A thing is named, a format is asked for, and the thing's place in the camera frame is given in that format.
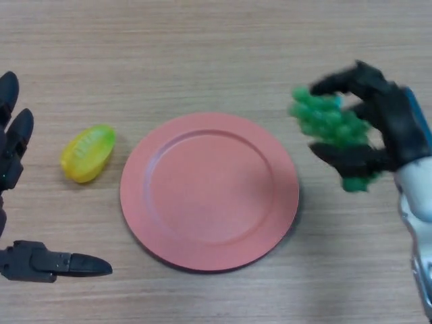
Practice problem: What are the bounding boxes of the green grape bunch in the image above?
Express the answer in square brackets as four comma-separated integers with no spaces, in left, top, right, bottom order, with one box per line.
[287,86,384,194]

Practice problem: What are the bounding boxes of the pink round plate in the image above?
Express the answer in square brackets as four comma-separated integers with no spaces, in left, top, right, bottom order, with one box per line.
[119,112,300,273]

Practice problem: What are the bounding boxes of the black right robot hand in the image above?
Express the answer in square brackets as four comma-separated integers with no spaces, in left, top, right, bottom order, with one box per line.
[308,59,432,178]

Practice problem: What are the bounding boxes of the yellow green starfruit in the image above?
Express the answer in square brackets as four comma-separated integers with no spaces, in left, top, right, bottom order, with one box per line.
[59,124,117,184]

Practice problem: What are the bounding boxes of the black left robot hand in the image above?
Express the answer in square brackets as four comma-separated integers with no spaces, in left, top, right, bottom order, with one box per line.
[0,70,113,284]

